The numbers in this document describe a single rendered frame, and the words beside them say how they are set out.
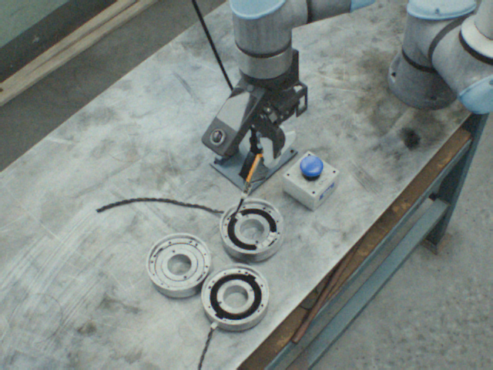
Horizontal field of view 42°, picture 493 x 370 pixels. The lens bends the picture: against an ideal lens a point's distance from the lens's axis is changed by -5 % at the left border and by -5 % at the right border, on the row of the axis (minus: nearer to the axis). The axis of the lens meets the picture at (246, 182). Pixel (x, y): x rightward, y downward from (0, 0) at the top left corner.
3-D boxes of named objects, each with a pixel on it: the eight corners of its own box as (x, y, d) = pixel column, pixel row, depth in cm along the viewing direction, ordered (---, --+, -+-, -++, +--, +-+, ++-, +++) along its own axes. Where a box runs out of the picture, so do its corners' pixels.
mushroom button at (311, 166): (312, 193, 113) (313, 176, 109) (294, 181, 115) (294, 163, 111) (326, 179, 115) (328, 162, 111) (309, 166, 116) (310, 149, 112)
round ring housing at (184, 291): (138, 279, 108) (132, 267, 105) (177, 234, 113) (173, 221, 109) (186, 313, 104) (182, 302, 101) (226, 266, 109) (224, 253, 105)
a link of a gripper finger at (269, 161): (303, 158, 106) (299, 117, 99) (278, 180, 103) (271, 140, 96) (290, 149, 107) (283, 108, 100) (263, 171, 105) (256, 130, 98)
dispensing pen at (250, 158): (219, 216, 109) (256, 129, 102) (235, 211, 112) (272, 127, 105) (228, 224, 108) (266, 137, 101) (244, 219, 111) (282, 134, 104)
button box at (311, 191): (313, 212, 114) (314, 196, 110) (282, 190, 117) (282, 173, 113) (342, 183, 117) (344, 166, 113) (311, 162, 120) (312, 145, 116)
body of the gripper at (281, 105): (309, 113, 99) (310, 56, 89) (269, 146, 96) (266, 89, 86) (272, 88, 103) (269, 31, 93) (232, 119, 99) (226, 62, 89)
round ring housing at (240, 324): (230, 264, 109) (229, 251, 106) (283, 297, 105) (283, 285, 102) (190, 311, 104) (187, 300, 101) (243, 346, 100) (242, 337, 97)
